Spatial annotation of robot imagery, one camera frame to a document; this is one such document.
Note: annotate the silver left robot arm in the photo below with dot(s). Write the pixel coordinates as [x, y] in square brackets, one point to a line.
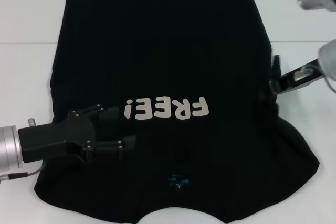
[9, 146]

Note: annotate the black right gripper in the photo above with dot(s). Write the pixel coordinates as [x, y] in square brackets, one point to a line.
[296, 78]

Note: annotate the black shirt with FREE print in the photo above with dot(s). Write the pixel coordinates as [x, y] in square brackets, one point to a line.
[168, 51]

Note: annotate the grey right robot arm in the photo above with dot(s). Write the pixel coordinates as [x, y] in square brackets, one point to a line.
[328, 61]

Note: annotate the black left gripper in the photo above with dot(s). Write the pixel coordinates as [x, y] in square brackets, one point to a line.
[57, 140]

